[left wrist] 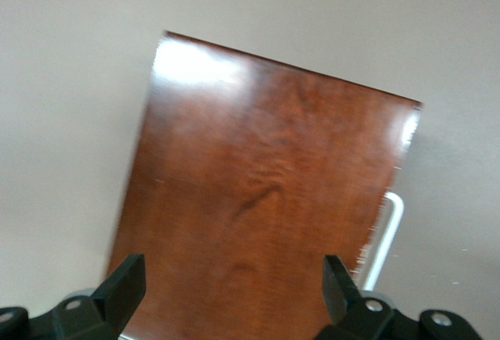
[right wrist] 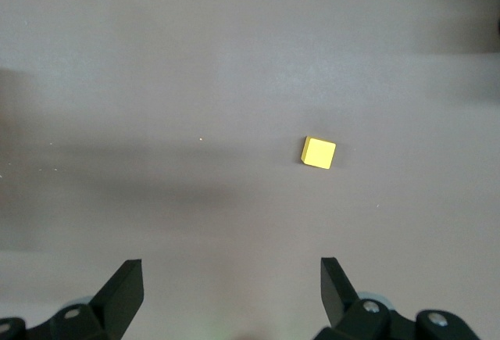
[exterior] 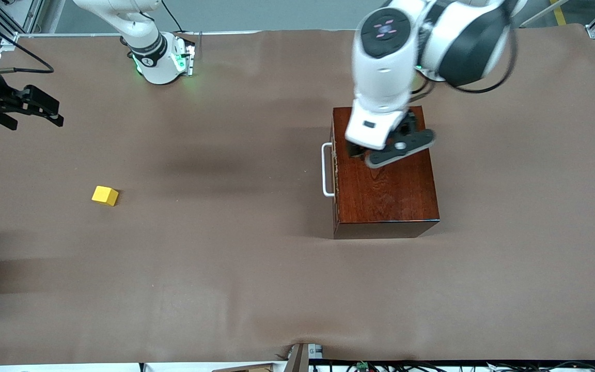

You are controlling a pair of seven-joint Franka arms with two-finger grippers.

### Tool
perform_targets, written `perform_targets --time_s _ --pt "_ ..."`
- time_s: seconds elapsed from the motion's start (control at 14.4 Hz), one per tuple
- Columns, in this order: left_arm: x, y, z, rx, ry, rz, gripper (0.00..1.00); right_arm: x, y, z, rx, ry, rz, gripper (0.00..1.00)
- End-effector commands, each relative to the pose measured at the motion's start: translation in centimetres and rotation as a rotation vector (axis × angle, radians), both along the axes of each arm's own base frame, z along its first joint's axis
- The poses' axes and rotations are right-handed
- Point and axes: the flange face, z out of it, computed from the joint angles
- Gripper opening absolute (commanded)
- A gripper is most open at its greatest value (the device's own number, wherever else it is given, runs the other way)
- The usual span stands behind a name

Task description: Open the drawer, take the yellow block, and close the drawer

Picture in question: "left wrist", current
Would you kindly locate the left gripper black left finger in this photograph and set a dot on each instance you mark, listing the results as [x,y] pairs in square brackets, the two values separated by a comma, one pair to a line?
[121,297]

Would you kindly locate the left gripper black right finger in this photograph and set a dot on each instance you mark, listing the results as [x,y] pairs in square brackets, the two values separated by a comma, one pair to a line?
[343,305]

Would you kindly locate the dark red-brown wooden cabinet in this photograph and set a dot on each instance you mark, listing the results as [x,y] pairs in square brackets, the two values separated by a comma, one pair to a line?
[254,180]

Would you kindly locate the brown table cover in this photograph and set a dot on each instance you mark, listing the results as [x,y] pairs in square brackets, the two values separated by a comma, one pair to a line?
[58,121]

